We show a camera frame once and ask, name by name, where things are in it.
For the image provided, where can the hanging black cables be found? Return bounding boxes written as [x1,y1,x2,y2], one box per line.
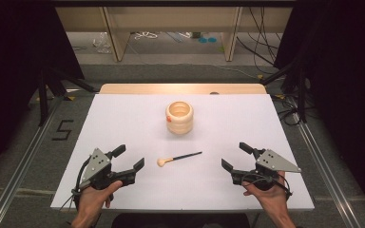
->
[235,7,283,76]

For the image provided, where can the black curtain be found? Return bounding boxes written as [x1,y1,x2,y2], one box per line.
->
[273,0,365,223]
[0,0,86,185]

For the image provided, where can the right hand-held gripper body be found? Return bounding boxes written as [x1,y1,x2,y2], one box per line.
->
[231,149,302,192]

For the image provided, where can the wooden shelf unit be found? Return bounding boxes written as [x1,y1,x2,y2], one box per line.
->
[54,6,295,63]

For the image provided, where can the white coiled cable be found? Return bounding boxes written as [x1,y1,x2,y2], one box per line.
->
[133,30,159,41]

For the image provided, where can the black-handled makeup brush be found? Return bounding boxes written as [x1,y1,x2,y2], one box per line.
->
[156,151,203,168]

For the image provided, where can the person's left hand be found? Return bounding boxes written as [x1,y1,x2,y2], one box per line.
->
[75,180,124,221]

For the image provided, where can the person's right hand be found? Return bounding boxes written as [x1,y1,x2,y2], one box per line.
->
[241,170,291,220]

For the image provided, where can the clear plastic bag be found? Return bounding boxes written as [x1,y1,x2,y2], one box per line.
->
[91,31,113,54]

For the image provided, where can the ribbed wooden cup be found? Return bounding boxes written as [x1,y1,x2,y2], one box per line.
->
[165,101,195,136]

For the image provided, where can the black metal stand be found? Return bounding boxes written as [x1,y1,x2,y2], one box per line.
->
[260,59,309,124]
[37,66,97,127]

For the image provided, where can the right hand-held gripper cable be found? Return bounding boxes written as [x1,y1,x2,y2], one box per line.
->
[241,170,295,201]

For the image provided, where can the hand-held gripper cable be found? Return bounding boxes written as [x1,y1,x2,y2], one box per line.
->
[59,156,92,212]
[241,170,295,201]

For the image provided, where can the left hand-held gripper cable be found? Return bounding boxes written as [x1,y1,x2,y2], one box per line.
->
[59,156,92,212]

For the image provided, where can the white board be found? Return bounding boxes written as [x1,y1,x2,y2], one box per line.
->
[49,93,316,212]

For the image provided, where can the black floor cables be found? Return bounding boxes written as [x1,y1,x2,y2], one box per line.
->
[273,94,301,127]

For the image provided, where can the aluminium floor rail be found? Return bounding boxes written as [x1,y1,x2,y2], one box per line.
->
[0,94,65,228]
[292,110,363,228]

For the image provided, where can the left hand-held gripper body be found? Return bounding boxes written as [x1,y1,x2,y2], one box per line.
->
[77,147,137,192]

